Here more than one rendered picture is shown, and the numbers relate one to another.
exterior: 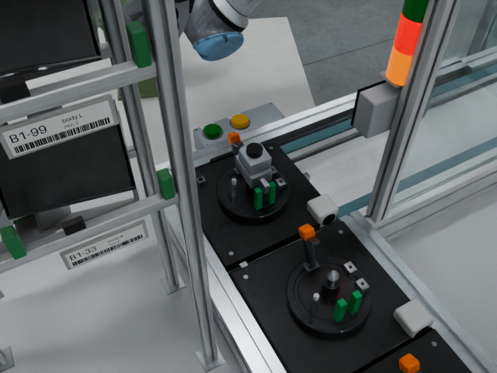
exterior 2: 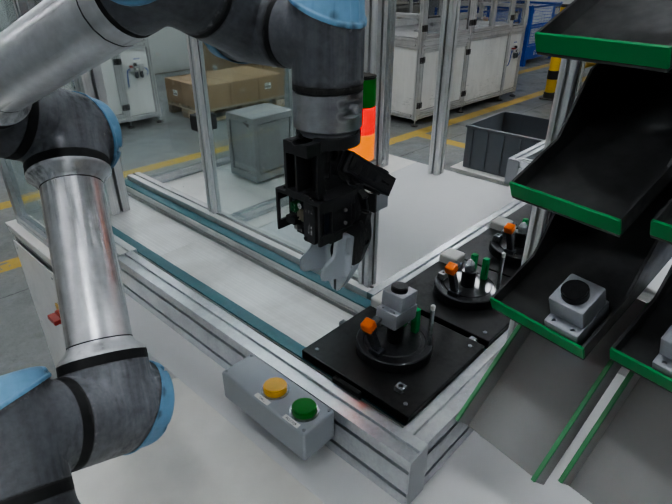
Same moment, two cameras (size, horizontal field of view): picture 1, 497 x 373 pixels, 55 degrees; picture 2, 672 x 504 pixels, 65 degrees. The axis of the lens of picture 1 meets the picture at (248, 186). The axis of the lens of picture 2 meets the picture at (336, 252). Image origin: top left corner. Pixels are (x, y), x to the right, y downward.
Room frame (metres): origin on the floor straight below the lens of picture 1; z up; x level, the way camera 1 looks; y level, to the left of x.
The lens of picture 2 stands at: (0.96, 0.68, 1.59)
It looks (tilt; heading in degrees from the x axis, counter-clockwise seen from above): 29 degrees down; 252
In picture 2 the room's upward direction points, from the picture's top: straight up
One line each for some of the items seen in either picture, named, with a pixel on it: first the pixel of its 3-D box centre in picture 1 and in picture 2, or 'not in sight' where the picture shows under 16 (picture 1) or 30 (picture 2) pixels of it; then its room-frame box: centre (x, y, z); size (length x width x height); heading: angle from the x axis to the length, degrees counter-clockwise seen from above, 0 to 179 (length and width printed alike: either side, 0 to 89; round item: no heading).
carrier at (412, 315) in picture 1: (330, 285); (468, 275); (0.39, -0.13, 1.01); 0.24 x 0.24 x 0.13; 29
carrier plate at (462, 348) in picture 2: (253, 198); (393, 351); (0.62, -0.01, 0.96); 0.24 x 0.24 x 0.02; 29
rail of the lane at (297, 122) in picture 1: (321, 127); (237, 345); (0.88, -0.18, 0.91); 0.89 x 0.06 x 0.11; 119
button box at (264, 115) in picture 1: (239, 132); (276, 402); (0.85, 0.02, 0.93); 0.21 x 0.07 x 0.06; 119
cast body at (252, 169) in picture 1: (256, 164); (401, 300); (0.61, -0.01, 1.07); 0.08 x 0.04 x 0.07; 29
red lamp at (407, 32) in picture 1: (415, 31); (361, 119); (0.60, -0.23, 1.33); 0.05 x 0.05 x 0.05
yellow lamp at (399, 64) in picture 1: (406, 62); (361, 145); (0.60, -0.23, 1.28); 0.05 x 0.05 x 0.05
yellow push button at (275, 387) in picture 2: (239, 122); (275, 389); (0.85, 0.02, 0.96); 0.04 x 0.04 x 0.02
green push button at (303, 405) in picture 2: (212, 132); (304, 410); (0.81, 0.08, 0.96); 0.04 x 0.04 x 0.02
